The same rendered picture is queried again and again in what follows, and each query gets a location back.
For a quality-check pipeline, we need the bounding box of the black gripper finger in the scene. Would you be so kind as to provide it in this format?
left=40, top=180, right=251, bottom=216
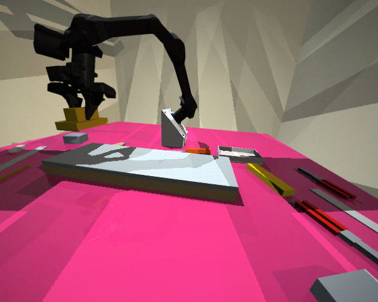
left=82, top=92, right=105, bottom=120
left=58, top=92, right=83, bottom=108

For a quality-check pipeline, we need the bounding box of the white panel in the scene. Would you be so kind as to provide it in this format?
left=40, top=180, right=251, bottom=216
left=42, top=143, right=238, bottom=201

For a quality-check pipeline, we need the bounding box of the yellow rectangular bar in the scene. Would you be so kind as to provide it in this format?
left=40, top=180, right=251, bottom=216
left=246, top=164, right=295, bottom=197

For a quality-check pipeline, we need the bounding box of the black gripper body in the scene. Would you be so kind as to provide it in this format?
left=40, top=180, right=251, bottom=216
left=47, top=60, right=116, bottom=98

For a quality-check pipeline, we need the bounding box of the long grey flat bar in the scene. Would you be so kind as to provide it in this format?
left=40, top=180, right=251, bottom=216
left=310, top=189, right=378, bottom=233
left=0, top=146, right=48, bottom=171

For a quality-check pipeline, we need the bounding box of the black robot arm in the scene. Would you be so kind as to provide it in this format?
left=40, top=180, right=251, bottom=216
left=33, top=13, right=197, bottom=124

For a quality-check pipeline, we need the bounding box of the orange-handled awl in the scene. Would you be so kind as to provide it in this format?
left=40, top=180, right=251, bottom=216
left=174, top=148, right=210, bottom=155

